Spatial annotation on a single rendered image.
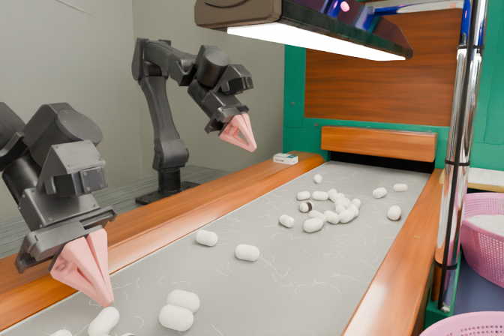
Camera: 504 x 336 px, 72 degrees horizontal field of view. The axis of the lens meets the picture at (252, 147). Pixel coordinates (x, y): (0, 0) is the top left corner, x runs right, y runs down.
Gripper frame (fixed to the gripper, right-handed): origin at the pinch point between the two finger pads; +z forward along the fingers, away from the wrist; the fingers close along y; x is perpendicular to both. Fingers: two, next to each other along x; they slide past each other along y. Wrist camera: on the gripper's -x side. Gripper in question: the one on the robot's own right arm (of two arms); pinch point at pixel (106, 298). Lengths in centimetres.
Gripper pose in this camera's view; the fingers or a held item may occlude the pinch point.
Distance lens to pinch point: 44.9
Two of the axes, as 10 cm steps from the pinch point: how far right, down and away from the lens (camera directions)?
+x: -5.4, 6.8, 4.9
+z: 6.3, 7.2, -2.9
